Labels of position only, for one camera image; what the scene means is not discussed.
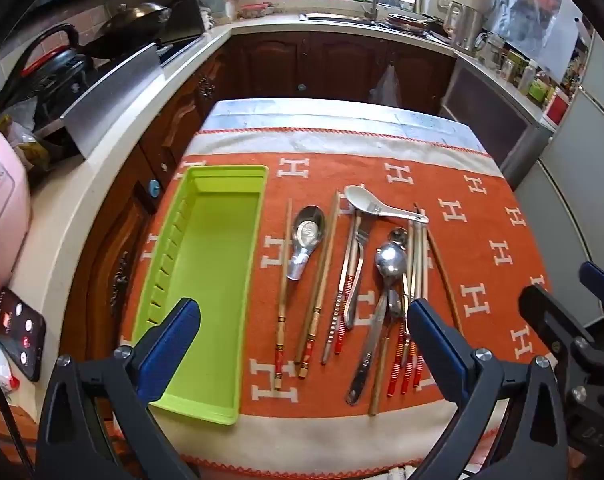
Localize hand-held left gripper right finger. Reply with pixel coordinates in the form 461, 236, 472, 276
407, 297, 582, 480

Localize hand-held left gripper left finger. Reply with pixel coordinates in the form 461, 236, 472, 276
34, 297, 203, 480

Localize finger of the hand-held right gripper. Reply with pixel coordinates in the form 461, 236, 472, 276
579, 260, 604, 318
518, 284, 604, 361

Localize cream chopstick red striped end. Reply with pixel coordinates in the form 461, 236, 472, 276
387, 220, 415, 398
401, 220, 423, 395

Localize plain wooden chopstick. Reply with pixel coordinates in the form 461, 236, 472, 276
369, 285, 390, 417

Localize green plastic utensil tray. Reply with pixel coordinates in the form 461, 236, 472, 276
131, 164, 270, 426

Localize dark brown chopstick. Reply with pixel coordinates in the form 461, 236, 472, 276
414, 204, 462, 333

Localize large steel spoon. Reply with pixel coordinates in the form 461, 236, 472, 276
346, 242, 409, 406

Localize silver chopstick red striped end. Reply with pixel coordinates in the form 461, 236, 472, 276
334, 240, 357, 356

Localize silver metal chopstick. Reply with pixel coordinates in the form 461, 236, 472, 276
322, 210, 361, 365

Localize small steel spoon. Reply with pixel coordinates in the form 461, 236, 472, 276
389, 227, 413, 341

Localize wooden chopstick red bands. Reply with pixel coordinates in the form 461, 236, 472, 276
294, 191, 341, 365
274, 199, 293, 392
300, 191, 341, 380

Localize steel fork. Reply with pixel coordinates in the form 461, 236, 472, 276
343, 227, 373, 331

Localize white ceramic spoon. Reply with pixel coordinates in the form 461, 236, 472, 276
344, 185, 429, 224

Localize steel soup spoon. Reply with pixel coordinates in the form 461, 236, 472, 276
286, 205, 327, 281

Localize silver refrigerator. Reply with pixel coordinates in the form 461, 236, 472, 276
512, 25, 604, 331

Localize black smartphone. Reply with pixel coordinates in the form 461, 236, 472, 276
0, 287, 47, 383

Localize beige kitchen countertop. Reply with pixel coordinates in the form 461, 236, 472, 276
0, 12, 557, 341

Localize red white tub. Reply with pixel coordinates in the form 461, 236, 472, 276
542, 87, 570, 126

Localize green label bottle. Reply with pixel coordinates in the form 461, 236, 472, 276
526, 75, 557, 106

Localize orange printed blanket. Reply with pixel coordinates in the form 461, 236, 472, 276
113, 127, 555, 476

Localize pink rice cooker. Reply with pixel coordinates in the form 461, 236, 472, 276
0, 110, 33, 303

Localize plastic bag of yellow food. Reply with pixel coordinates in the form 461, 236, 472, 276
0, 100, 50, 171

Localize pale blue tablecloth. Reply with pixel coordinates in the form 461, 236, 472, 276
202, 99, 482, 153

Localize steel splash guard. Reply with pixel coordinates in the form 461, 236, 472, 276
62, 42, 163, 158

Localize glass pitcher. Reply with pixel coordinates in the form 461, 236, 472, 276
474, 32, 505, 68

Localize white plastic bag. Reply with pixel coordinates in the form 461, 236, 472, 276
369, 62, 401, 108

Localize clear plastic sheet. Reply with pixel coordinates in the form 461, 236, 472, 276
486, 0, 582, 76

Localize steel electric kettle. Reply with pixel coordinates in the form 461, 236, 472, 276
442, 1, 485, 51

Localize black pressure cooker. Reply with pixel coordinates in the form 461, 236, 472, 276
0, 24, 95, 111

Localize stack of pans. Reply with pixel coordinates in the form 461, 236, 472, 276
386, 12, 433, 33

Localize black wok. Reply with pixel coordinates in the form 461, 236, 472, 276
84, 2, 173, 58

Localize black stove splash panel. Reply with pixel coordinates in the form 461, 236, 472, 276
157, 0, 205, 51

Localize steel sink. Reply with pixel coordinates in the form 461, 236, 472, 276
298, 11, 383, 26

